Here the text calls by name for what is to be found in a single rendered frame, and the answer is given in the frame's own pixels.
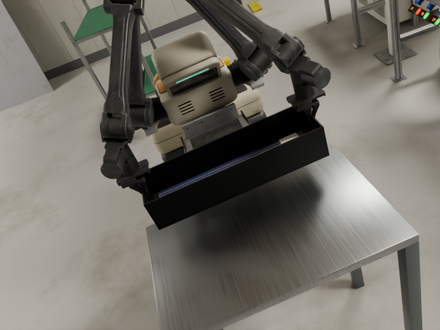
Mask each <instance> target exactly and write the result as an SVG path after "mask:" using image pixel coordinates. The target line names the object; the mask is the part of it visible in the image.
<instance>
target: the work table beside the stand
mask: <svg viewBox="0 0 440 330"><path fill-rule="evenodd" d="M328 149H329V156H327V157H325V158H323V159H320V160H318V161H316V162H313V163H311V164H309V165H307V166H304V167H302V168H300V169H298V170H295V171H293V172H291V173H289V174H286V175H284V176H281V177H279V178H277V179H275V180H273V181H270V182H268V183H265V184H264V185H261V186H259V187H257V188H254V189H252V190H250V191H248V192H245V193H243V194H240V195H238V196H236V197H234V198H231V199H230V200H227V201H225V202H222V203H220V204H218V205H216V206H213V207H211V208H209V209H206V210H204V211H201V212H200V213H197V214H195V215H193V216H190V217H188V218H186V219H184V220H182V221H179V222H177V223H174V224H172V225H170V226H168V227H166V228H163V229H161V230H159V229H158V227H157V226H156V225H155V224H153V225H150V226H148V227H146V233H147V242H148V247H149V256H150V262H151V271H152V276H153V285H154V291H155V299H156V309H157V314H158V322H159V328H160V330H224V329H223V328H224V327H226V326H229V325H231V324H234V323H236V322H238V321H240V320H242V319H245V318H247V317H249V316H252V315H254V314H256V313H258V312H261V311H263V310H265V309H267V308H270V307H271V306H274V305H276V304H279V303H281V302H283V301H286V300H288V299H290V298H292V297H295V296H297V295H299V294H301V293H304V292H305V291H308V290H310V289H313V288H315V287H317V286H319V285H321V284H324V283H326V282H329V281H331V280H333V279H335V278H338V277H339V276H342V275H344V274H347V273H349V272H350V275H351V278H352V283H353V284H354V286H355V287H356V289H358V288H361V287H363V286H364V285H365V284H364V281H363V274H362V270H361V267H362V266H365V265H367V264H369V263H372V262H374V261H376V260H378V259H381V258H383V257H385V256H387V255H389V254H392V253H394V252H396V251H397V256H398V263H399V277H400V284H401V298H402V306H403V319H404V327H405V330H422V298H421V281H420V248H419V234H418V233H417V232H416V231H415V230H414V229H413V228H412V227H411V226H410V225H409V224H408V222H406V220H405V219H404V218H403V217H402V216H401V215H400V214H399V213H398V212H397V211H396V210H395V209H394V208H393V207H392V205H391V204H390V203H389V202H388V201H387V200H386V199H385V198H384V197H383V196H382V195H381V194H380V193H379V192H378V191H377V190H376V189H375V188H374V187H373V186H372V185H371V184H370V183H369V182H368V181H367V180H366V179H365V177H364V176H363V175H362V174H361V173H360V172H359V171H358V170H357V169H356V168H355V167H354V166H353V165H352V163H351V162H350V161H349V160H348V159H347V158H346V157H345V156H344V155H343V154H342V153H341V152H340V151H339V150H338V149H337V148H336V147H335V146H334V145H332V146H330V147H328Z"/></svg>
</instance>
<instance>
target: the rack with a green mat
mask: <svg viewBox="0 0 440 330"><path fill-rule="evenodd" d="M81 1H82V2H83V4H84V6H85V8H86V10H87V13H86V15H85V17H84V19H83V21H82V23H81V25H80V27H79V29H78V31H77V32H76V34H75V36H74V37H73V35H72V33H71V32H70V30H69V28H68V26H67V25H66V23H65V21H63V22H61V23H60V24H61V26H62V27H63V29H64V31H65V33H66V35H67V36H68V38H69V40H70V41H71V43H72V45H73V46H74V48H75V50H76V51H77V54H78V55H79V57H80V58H81V60H82V62H83V64H84V65H85V67H86V68H87V70H88V72H89V74H90V76H91V77H92V79H93V81H94V82H95V84H96V86H97V87H98V89H99V91H100V92H101V94H102V96H103V98H104V100H106V97H107V94H106V93H105V90H104V89H103V87H102V85H101V84H100V82H99V80H98V78H97V76H96V75H95V73H94V72H93V70H92V68H91V67H90V64H89V63H88V61H87V59H86V58H85V56H84V54H83V52H82V51H81V49H80V47H79V46H78V44H79V43H83V42H85V41H87V40H90V39H93V38H95V37H97V36H101V38H102V40H103V42H104V43H105V45H106V47H107V49H108V51H109V53H110V54H111V47H110V46H109V43H108V42H107V39H106V38H105V36H104V33H107V32H110V31H112V30H113V16H112V14H106V13H105V12H104V10H103V5H100V6H97V7H94V8H92V9H90V7H89V6H88V3H87V2H86V0H81ZM140 20H141V23H142V24H143V27H144V29H145V31H146V33H147V35H148V38H149V40H150V42H151V44H152V46H153V48H154V49H156V48H157V47H156V45H155V42H154V41H153V38H152V36H151V34H150V32H149V29H148V27H147V25H146V23H145V20H144V19H143V16H141V19H140ZM141 59H142V64H143V66H144V68H145V81H144V91H145V95H146V98H148V97H150V96H153V95H155V91H154V88H155V87H154V85H153V79H154V77H155V75H156V73H157V71H156V69H155V66H154V64H153V61H152V59H151V55H148V56H146V57H144V56H143V54H142V53H141Z"/></svg>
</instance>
